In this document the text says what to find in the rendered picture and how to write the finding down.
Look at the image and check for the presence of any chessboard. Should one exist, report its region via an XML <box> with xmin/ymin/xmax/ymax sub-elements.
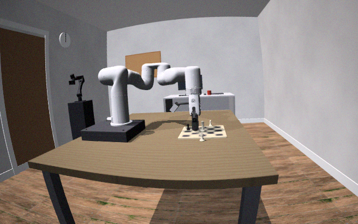
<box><xmin>178</xmin><ymin>126</ymin><xmax>226</xmax><ymax>139</ymax></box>

